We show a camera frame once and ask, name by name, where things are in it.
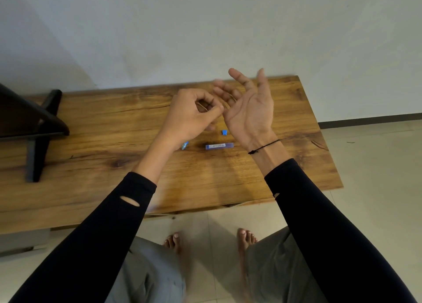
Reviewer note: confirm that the person's left hand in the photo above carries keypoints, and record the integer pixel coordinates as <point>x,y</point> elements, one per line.
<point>184,115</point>

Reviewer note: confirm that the person's right hand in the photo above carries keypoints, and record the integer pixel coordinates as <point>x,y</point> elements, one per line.
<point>252,115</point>

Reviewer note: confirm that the person's right thumb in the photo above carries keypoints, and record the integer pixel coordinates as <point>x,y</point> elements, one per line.
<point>264,82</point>

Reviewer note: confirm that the person's left fingers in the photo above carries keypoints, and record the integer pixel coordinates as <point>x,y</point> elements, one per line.
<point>214,110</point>

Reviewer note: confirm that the tan rubber band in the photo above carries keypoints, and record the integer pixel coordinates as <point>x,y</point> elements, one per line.
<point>200,106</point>

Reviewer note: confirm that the person's left forearm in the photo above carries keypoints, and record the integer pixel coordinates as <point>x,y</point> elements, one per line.
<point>99,233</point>

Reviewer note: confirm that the person's right forearm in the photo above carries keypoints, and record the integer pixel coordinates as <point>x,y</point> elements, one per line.
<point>316,233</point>

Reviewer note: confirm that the blue clear lead case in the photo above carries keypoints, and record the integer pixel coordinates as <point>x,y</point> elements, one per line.
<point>220,145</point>

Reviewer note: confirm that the blue mechanical pencil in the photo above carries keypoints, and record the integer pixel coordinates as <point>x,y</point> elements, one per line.
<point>185,145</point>

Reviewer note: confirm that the dark skirting board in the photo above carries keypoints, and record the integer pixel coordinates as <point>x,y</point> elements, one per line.
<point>369,120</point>

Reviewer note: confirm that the person's left foot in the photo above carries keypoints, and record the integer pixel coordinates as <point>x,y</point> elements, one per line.
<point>173,242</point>

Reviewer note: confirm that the person's foot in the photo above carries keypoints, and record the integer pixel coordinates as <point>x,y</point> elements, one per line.
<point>245,246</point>
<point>173,242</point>

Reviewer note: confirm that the person's right foot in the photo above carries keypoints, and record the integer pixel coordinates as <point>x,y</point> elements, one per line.
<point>245,246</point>

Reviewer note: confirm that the person's grey trousers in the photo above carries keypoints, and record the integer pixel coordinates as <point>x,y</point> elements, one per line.
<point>151,273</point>

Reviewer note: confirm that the black stand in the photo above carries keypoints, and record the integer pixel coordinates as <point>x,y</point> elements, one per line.
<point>39,121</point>

